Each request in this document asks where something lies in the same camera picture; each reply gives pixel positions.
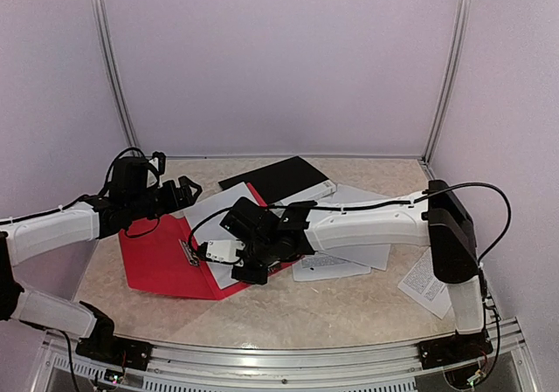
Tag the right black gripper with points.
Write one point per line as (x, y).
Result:
(258, 277)

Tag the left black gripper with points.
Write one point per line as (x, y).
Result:
(187, 199)

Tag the red folder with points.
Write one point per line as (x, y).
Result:
(155, 261)

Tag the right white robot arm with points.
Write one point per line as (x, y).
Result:
(435, 218)

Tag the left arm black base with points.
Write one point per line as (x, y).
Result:
(104, 346)

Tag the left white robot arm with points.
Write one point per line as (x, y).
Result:
(27, 237)

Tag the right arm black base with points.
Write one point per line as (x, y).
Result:
(454, 348)

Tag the black folder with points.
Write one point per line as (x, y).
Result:
(291, 180)

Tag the printed text sheet centre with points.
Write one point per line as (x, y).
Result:
(323, 267)

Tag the printed text sheet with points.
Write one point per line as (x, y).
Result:
(421, 285)
(323, 267)

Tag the blank white sheet lower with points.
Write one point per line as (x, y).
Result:
(373, 256)

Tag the printed text sheet right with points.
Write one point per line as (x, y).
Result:
(421, 285)

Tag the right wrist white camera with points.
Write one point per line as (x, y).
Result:
(224, 251)

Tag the aluminium front rail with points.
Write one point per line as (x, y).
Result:
(410, 365)

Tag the left aluminium frame post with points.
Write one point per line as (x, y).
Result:
(113, 76)

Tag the aluminium frame post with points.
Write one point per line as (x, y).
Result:
(451, 71)
(113, 76)

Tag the right aluminium frame post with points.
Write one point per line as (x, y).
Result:
(451, 71)

